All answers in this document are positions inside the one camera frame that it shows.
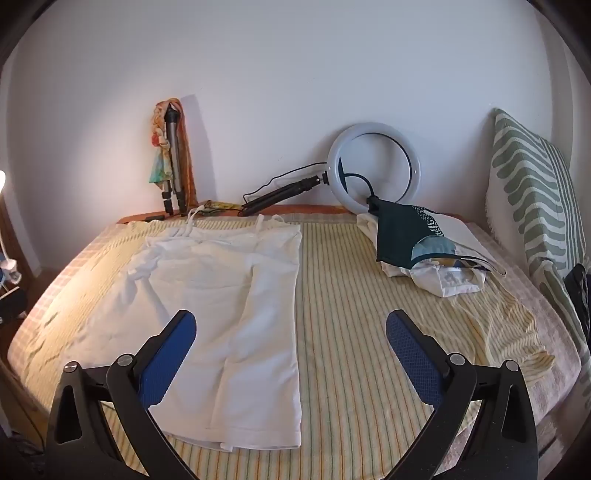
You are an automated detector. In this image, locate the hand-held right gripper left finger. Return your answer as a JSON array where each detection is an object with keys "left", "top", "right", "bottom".
[{"left": 44, "top": 310, "right": 200, "bottom": 480}]

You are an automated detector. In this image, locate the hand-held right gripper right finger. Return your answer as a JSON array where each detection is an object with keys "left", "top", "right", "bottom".
[{"left": 385, "top": 310, "right": 540, "bottom": 480}]

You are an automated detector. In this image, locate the white tank top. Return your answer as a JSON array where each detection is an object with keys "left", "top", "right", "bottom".
[{"left": 62, "top": 207, "right": 303, "bottom": 452}]

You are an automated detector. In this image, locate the white clothes pile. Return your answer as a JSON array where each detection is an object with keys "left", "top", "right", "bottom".
[{"left": 356, "top": 212, "right": 490, "bottom": 297}]

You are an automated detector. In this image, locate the dark green printed cloth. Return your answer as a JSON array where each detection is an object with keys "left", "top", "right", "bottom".
[{"left": 367, "top": 196, "right": 509, "bottom": 278}]

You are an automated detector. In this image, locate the yellow green packet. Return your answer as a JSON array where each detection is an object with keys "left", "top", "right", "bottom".
[{"left": 198, "top": 200, "right": 236, "bottom": 217}]

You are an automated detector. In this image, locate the black cloth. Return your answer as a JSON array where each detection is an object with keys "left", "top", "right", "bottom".
[{"left": 564, "top": 263, "right": 591, "bottom": 337}]

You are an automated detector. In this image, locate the colourful orange scarf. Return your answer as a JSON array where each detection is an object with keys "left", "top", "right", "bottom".
[{"left": 147, "top": 97, "right": 199, "bottom": 208}]

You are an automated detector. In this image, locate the green striped pillow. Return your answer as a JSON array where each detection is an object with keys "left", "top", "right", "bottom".
[{"left": 485, "top": 108, "right": 591, "bottom": 361}]

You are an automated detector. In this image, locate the grey folded tripod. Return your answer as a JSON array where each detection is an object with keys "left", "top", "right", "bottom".
[{"left": 159, "top": 104, "right": 190, "bottom": 217}]

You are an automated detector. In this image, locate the wooden bed frame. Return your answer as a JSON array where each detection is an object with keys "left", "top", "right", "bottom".
[{"left": 115, "top": 202, "right": 361, "bottom": 225}]

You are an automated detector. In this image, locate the black ring light stand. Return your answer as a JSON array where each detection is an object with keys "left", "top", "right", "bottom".
[{"left": 241, "top": 172, "right": 329, "bottom": 217}]

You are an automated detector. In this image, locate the black cable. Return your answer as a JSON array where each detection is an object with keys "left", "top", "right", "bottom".
[{"left": 242, "top": 162, "right": 328, "bottom": 215}]

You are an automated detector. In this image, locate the white ring light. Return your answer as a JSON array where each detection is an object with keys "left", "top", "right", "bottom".
[{"left": 327, "top": 122, "right": 422, "bottom": 214}]

